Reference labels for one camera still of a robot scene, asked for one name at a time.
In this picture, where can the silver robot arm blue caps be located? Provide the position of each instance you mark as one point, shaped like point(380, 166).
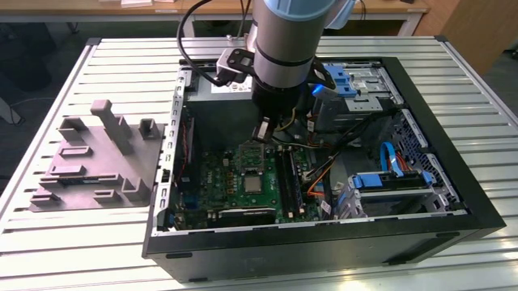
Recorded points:
point(283, 30)

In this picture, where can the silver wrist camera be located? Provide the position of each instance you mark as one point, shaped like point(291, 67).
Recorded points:
point(325, 92)

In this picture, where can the silver disk bay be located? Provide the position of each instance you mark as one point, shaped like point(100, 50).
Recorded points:
point(404, 195)

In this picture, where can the green motherboard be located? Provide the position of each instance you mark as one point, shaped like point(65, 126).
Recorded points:
point(213, 194)

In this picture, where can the grey plastic parts rack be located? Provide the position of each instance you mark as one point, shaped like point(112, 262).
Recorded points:
point(104, 157)

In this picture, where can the silver drive cage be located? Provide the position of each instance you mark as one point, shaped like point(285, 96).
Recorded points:
point(363, 104)

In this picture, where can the small white box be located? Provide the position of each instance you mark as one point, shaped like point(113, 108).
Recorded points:
point(134, 3)

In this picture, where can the hard disk in blue carrier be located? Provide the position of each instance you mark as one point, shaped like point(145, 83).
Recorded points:
point(369, 181)

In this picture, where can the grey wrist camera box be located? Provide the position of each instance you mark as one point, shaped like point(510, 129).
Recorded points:
point(225, 65)

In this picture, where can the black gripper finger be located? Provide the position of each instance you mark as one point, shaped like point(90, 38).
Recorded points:
point(275, 125)
point(260, 130)

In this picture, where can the wooden cabinet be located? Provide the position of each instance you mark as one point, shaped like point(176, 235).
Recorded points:
point(476, 30)

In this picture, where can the wooden desk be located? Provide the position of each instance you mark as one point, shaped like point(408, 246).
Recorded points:
point(80, 10)

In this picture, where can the grey power supply unit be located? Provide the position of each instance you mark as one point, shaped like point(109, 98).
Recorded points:
point(217, 121)

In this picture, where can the RAM stick with blue label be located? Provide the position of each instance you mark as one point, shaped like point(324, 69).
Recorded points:
point(78, 181)

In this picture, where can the CPU socket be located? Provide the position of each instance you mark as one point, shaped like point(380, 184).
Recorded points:
point(253, 173)

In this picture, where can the blue disk carrier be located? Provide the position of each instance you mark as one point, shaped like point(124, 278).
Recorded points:
point(343, 78)

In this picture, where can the black open PC case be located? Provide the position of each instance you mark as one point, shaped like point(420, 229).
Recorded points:
point(283, 257)

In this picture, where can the black graphics card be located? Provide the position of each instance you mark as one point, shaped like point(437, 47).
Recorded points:
point(247, 213)

